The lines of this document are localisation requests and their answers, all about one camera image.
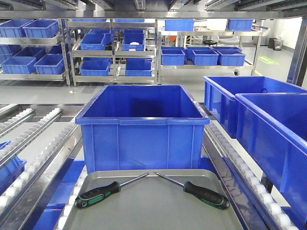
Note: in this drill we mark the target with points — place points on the blue bin right far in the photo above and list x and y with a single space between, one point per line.
220 91

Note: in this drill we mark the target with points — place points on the screwdriver green black handle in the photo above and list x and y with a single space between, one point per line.
206 195
98 194

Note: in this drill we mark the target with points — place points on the blue bin before tray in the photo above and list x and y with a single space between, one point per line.
133 127

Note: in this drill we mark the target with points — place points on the grey metal serving tray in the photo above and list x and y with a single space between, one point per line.
152 203

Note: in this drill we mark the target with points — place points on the blue bin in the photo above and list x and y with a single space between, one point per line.
220 91
272 127

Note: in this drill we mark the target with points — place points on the blue bin right near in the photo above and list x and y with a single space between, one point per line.
272 127

